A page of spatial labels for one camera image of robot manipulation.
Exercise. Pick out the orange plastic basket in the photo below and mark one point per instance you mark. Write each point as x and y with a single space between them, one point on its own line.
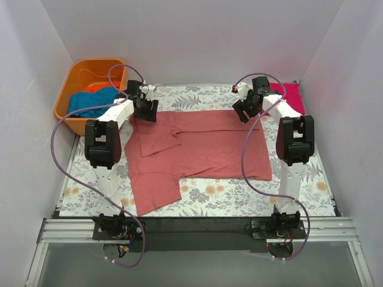
83 74

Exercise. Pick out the dusty pink t shirt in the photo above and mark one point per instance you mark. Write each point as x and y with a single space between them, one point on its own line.
195 144

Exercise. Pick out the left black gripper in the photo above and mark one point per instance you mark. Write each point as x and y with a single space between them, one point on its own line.
146 108

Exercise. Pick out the aluminium frame rail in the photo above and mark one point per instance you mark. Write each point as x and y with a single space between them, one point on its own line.
57 231

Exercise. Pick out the folded magenta t shirt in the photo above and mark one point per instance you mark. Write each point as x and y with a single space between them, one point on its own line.
291 98

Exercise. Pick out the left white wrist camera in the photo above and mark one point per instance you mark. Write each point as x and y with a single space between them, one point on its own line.
148 91

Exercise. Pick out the orange t shirt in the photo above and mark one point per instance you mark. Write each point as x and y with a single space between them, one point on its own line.
93 88

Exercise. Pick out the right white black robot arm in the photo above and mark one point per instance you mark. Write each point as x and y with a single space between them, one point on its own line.
295 145

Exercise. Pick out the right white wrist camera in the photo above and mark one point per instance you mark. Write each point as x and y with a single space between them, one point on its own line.
241 89

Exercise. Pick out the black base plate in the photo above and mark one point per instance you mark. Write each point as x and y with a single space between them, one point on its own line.
198 233

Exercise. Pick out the blue t shirt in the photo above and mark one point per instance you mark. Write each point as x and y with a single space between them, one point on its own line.
92 104

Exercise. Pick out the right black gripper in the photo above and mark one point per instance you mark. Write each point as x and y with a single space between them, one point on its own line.
245 107

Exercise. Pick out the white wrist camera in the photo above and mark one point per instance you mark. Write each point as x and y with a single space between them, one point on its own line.
241 89
148 91

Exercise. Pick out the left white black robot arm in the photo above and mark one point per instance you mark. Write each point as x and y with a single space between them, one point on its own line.
103 150

